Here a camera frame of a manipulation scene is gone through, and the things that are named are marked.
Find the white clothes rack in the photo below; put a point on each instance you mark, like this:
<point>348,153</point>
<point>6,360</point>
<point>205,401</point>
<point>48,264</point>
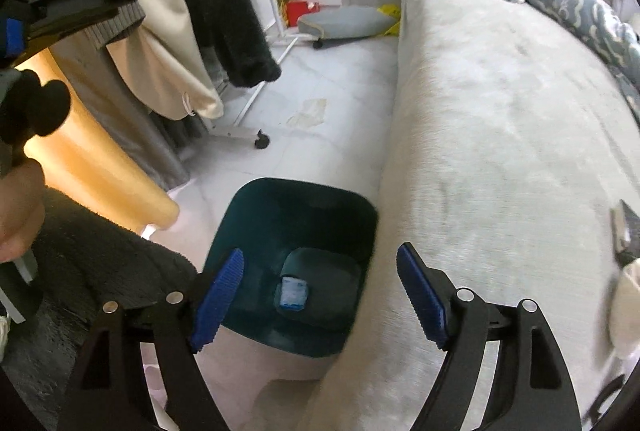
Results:
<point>235,131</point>

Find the dark fuzzy clothing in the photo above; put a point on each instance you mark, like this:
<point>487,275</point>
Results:
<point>100,251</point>

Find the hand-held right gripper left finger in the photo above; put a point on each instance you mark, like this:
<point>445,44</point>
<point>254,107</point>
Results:
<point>220,301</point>

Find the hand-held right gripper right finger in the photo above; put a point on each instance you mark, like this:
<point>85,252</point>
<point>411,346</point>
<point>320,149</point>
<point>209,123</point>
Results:
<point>422,296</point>

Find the grey plush bed blanket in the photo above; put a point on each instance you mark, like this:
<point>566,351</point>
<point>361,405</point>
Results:
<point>500,136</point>

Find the beige coat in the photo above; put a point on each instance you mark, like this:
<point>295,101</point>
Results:
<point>150,41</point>

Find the red box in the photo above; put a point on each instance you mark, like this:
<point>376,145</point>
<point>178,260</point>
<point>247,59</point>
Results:
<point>297,13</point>

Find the orange curtain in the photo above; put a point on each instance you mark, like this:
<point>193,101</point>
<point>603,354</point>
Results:
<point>90,161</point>

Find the grey knit sweater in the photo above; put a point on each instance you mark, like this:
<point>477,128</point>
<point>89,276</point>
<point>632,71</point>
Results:
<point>115,23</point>

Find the person's left hand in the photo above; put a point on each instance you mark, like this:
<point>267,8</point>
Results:
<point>20,211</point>

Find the dark teal trash bin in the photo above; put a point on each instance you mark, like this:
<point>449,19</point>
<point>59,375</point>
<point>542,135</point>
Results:
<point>300,221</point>

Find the white soft lump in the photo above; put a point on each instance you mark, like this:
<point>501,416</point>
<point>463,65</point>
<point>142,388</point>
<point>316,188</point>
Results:
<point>627,311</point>

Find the grey cushioned wheeled stool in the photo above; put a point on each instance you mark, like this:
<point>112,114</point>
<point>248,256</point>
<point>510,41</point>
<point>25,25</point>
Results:
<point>345,22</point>

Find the yellow bag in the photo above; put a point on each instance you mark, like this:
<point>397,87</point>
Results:
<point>392,11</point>

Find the small blue packet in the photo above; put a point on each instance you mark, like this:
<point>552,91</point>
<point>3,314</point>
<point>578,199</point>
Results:
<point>293,295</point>

